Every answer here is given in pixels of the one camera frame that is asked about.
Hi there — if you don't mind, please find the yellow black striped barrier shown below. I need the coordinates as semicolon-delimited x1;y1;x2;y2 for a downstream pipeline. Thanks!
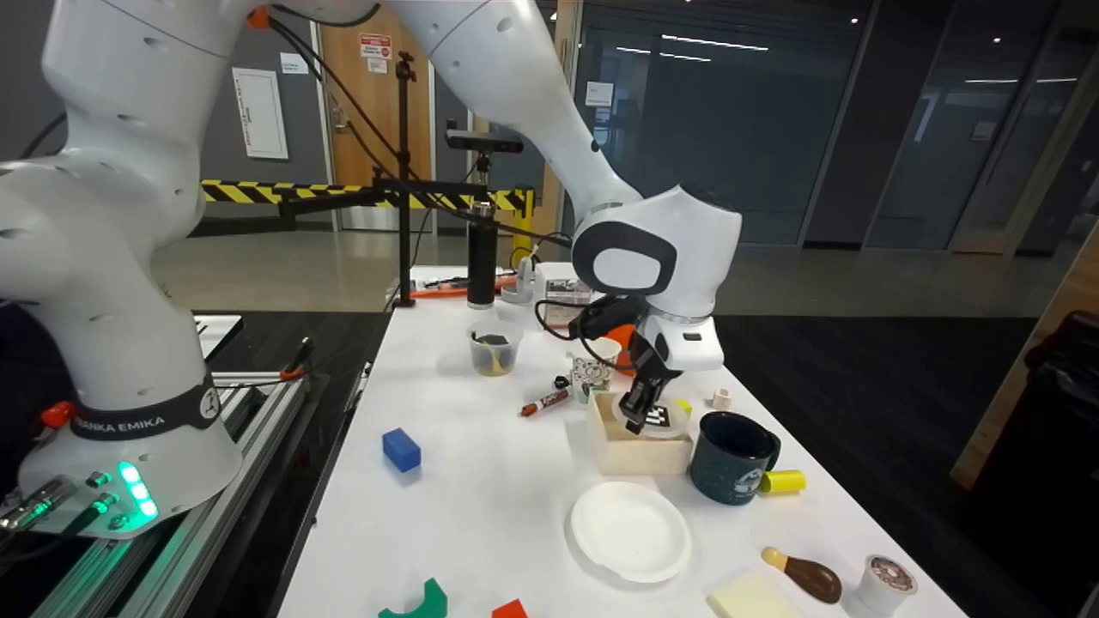
198;174;538;218

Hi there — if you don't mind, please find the black camera on stand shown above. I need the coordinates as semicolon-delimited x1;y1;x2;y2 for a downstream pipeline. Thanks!
444;128;525;159

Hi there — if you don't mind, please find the clear glass with tools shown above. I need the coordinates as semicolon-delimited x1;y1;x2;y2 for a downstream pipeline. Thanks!
501;232;550;313

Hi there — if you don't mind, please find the white paper plate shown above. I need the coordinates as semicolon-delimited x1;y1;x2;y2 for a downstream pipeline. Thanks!
566;476;698;591

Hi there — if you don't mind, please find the black red screwdriver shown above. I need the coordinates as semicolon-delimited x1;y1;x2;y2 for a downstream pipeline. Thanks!
278;334;315;384

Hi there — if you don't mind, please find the orange handled tool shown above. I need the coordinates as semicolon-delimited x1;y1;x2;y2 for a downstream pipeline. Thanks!
411;277;475;305

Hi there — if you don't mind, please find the black cable bundle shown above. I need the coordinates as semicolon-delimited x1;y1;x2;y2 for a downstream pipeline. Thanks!
255;3;646;345

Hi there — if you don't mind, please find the white paper sheet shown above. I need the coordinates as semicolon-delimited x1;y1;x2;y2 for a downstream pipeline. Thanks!
187;313;242;362

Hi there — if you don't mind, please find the yellow sticky note pad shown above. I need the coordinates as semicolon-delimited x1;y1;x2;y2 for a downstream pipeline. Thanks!
703;572;800;618

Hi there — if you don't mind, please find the green arch block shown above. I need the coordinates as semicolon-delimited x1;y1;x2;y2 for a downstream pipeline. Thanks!
374;576;454;618

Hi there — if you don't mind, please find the red white marker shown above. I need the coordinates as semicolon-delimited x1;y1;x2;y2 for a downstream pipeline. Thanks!
518;381;573;420

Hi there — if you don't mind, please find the black camera stand pole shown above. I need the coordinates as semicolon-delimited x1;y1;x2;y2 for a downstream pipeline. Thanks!
384;46;421;313

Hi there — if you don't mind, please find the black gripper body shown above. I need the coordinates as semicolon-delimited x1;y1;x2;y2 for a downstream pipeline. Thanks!
613;323;685;381

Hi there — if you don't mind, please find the open wooden box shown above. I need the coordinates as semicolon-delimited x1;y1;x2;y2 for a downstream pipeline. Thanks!
582;391;698;480

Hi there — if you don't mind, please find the blue rectangular block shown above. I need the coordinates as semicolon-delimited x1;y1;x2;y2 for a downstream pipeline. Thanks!
377;426;427;476

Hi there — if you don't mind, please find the black bottle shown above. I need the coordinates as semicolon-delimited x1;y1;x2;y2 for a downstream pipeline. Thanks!
463;198;501;309

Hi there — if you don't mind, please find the white wall sign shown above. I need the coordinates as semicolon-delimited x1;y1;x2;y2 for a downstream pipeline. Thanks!
229;65;293;166

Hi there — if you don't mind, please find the patterned paper cup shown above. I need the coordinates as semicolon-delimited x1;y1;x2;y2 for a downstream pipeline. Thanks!
566;352;618;405

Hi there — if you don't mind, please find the wooden door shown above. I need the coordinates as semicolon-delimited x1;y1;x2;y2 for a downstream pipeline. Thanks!
310;10;440;191

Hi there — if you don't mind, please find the yellow cylinder block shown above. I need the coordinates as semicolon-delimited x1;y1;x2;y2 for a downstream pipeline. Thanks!
758;466;810;502

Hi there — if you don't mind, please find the dark blue mug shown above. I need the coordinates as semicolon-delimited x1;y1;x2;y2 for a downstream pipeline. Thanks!
682;408;787;508

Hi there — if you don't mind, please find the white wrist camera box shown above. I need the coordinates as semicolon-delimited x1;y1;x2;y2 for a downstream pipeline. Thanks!
674;319;728;374

